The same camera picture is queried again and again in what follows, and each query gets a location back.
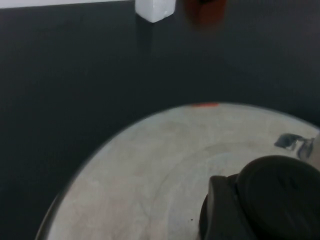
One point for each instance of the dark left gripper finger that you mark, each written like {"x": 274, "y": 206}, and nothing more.
{"x": 220, "y": 215}

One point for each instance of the white cube block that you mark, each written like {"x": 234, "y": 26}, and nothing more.
{"x": 155, "y": 8}

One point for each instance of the red block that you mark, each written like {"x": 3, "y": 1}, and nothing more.
{"x": 206, "y": 12}

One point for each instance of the pot lid with black knob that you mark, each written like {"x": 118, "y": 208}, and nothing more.
{"x": 150, "y": 175}

